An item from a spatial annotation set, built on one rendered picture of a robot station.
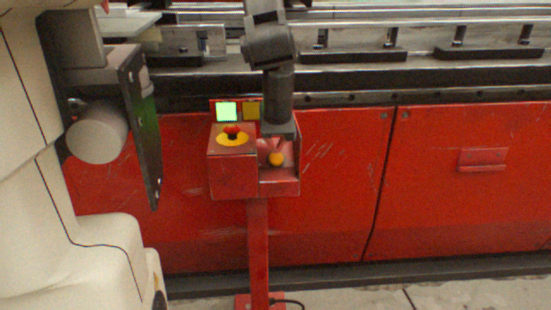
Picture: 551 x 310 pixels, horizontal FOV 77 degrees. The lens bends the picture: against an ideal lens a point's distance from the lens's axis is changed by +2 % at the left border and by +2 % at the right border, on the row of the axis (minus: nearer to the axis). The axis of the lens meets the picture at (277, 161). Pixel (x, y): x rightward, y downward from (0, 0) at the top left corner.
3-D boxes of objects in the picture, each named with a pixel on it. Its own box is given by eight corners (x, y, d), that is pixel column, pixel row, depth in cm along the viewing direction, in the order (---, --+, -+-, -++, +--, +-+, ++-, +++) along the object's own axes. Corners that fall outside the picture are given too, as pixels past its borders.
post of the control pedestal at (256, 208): (252, 325, 109) (244, 186, 81) (251, 310, 114) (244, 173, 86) (269, 324, 109) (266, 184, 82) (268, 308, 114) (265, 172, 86)
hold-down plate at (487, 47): (441, 60, 97) (443, 49, 95) (432, 55, 101) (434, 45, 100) (542, 58, 99) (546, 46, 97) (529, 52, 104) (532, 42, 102)
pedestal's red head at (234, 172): (211, 201, 76) (202, 128, 67) (216, 164, 90) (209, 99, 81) (300, 196, 78) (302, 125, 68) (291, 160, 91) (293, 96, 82)
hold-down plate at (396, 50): (300, 64, 94) (300, 52, 92) (297, 58, 98) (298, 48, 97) (406, 61, 96) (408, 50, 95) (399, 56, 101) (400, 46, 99)
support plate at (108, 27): (40, 38, 67) (39, 32, 67) (91, 17, 90) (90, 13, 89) (135, 36, 69) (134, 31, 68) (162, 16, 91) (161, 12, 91)
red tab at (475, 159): (458, 171, 107) (464, 152, 103) (455, 168, 109) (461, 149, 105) (504, 170, 108) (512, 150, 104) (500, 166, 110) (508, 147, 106)
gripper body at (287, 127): (290, 107, 72) (292, 77, 67) (295, 139, 65) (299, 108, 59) (259, 108, 71) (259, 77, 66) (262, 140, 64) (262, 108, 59)
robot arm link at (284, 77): (263, 71, 56) (297, 71, 57) (262, 51, 61) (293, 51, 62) (263, 105, 61) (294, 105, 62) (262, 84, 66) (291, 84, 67)
